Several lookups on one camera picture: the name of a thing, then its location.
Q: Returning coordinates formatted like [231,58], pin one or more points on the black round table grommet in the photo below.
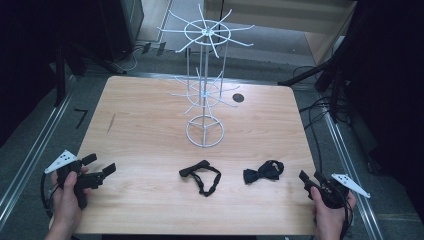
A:
[238,97]

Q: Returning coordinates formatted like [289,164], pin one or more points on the person's right hand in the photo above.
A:
[328,215]

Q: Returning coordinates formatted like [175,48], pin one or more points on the dark cabinet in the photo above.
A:
[123,26]

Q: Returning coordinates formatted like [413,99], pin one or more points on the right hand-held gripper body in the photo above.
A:
[333,195]

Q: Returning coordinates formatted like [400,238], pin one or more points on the black metal stand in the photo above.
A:
[333,80]
[60,73]

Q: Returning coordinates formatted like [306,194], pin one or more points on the metal floor rail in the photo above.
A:
[33,150]
[353,180]

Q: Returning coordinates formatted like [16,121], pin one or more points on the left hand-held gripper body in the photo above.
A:
[90,180]

